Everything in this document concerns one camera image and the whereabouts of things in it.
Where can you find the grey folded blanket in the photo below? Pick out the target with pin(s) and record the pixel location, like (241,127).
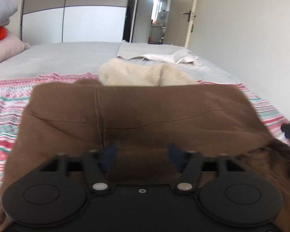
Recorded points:
(7,9)

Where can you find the brown coat with fur collar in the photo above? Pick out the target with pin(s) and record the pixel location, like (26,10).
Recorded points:
(211,119)

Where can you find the black door handle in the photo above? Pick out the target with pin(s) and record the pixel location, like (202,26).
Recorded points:
(191,16)

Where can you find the pink pillow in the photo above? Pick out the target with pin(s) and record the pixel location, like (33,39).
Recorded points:
(10,46)

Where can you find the white sliding wardrobe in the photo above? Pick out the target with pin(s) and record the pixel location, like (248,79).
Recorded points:
(71,21)

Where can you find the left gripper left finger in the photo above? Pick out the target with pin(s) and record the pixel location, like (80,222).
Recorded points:
(58,189)

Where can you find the cream bedroom door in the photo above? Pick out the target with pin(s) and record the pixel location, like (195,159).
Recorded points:
(178,30)

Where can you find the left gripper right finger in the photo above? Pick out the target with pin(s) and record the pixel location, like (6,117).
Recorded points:
(226,190)

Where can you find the white folded towel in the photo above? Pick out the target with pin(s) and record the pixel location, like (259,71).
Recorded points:
(156,52)

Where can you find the grey bed sheet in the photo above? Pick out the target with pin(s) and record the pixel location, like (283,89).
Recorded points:
(81,58)

